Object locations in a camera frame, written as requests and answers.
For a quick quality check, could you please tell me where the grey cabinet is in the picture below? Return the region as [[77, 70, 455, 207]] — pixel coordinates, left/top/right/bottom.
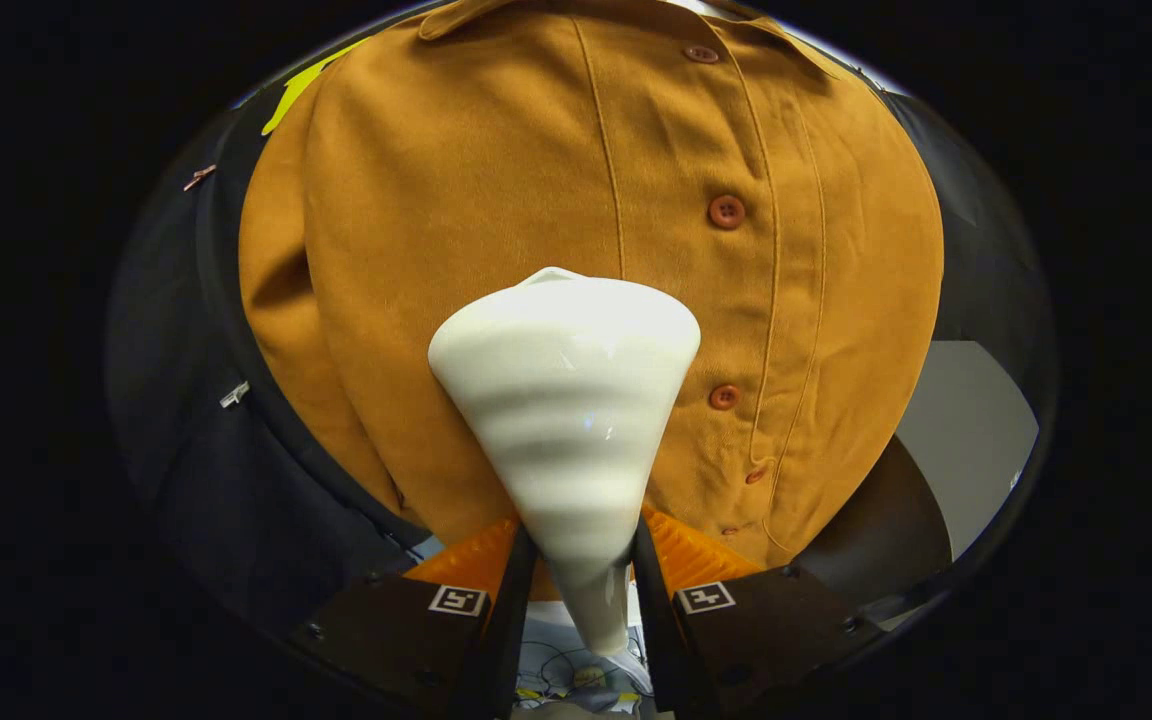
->
[[794, 340, 1041, 613]]

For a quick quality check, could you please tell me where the brown button-up shirt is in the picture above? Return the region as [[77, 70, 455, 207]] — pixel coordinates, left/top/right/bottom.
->
[[238, 0, 945, 603]]

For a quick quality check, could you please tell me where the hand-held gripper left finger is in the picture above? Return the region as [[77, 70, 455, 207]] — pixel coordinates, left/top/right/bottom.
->
[[291, 515, 540, 720]]

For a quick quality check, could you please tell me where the thin black cable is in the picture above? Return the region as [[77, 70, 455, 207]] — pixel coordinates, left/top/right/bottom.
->
[[519, 645, 653, 703]]

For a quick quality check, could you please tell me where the white garment steamer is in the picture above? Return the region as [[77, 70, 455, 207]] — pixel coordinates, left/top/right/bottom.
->
[[427, 266, 703, 657]]

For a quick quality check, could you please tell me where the black backdrop cloth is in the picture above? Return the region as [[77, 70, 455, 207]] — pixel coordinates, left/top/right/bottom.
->
[[104, 60, 1055, 651]]

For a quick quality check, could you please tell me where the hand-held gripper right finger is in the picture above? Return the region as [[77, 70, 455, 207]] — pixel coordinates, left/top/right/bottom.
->
[[631, 510, 883, 717]]

